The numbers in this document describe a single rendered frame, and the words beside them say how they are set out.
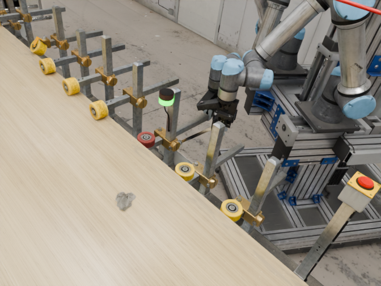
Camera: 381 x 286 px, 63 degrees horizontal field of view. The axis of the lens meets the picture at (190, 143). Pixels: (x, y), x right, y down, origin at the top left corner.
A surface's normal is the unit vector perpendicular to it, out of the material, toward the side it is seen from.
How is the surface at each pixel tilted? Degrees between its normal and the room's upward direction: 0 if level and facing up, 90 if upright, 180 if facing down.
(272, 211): 0
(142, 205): 0
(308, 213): 0
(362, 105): 96
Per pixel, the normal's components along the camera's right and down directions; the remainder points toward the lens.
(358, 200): -0.71, 0.39
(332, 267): 0.12, -0.75
